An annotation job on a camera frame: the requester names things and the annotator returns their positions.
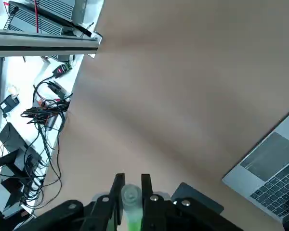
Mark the black power brick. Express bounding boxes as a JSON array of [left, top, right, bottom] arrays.
[[0, 122, 43, 169]]

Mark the green pen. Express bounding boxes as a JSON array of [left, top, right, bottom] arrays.
[[120, 183, 143, 231]]

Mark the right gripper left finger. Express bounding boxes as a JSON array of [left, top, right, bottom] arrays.
[[14, 173, 126, 231]]

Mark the long black cable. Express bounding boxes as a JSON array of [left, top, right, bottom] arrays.
[[37, 112, 64, 209]]

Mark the aluminium camera post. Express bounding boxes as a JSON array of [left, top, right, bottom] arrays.
[[0, 28, 103, 59]]

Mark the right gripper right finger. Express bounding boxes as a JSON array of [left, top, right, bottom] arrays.
[[141, 173, 244, 231]]

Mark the red cable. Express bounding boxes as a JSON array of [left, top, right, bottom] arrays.
[[3, 0, 43, 35]]

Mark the grey finned electronics box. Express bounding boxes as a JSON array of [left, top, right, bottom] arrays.
[[3, 0, 76, 36]]

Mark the black plug with red label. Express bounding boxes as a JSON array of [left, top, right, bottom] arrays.
[[33, 63, 74, 102]]

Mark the grey laptop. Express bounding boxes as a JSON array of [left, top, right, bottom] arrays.
[[221, 107, 289, 220]]

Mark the small black adapter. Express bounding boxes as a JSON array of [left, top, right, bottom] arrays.
[[0, 94, 21, 113]]

